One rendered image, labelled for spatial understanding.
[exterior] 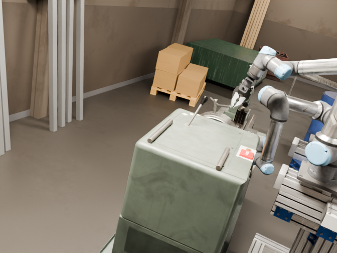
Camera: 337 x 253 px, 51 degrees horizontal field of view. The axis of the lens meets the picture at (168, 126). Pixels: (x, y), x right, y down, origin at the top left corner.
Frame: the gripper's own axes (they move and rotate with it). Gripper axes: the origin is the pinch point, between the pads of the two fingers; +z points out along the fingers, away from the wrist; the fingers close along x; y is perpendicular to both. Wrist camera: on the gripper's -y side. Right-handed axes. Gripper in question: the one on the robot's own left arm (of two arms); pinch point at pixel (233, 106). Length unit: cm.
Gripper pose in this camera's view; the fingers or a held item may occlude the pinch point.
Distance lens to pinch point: 197.1
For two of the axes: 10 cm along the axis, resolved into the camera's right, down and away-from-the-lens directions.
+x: -8.3, -5.4, 1.4
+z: -4.4, 7.8, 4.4
